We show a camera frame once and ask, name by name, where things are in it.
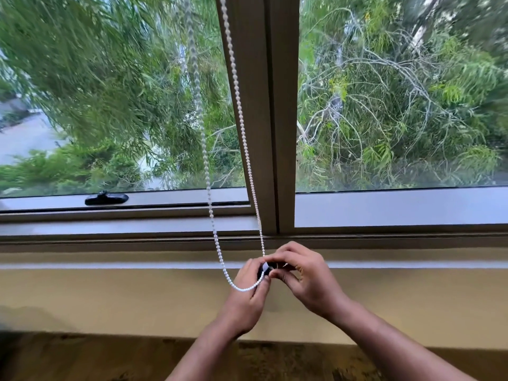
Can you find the person's right forearm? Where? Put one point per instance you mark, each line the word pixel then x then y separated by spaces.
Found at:
pixel 393 345

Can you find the person's right hand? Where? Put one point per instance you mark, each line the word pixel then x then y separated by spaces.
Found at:
pixel 317 285

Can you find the person's left forearm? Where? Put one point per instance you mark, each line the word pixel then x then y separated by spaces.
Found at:
pixel 206 353

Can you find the green trees outside window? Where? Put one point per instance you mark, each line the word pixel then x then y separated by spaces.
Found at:
pixel 397 95

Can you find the person's left thumb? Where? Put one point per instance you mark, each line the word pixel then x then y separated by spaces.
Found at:
pixel 261 288

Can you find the person's right thumb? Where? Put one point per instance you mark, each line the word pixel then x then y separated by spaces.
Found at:
pixel 286 280

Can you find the person's left hand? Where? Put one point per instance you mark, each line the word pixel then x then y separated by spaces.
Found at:
pixel 240 305

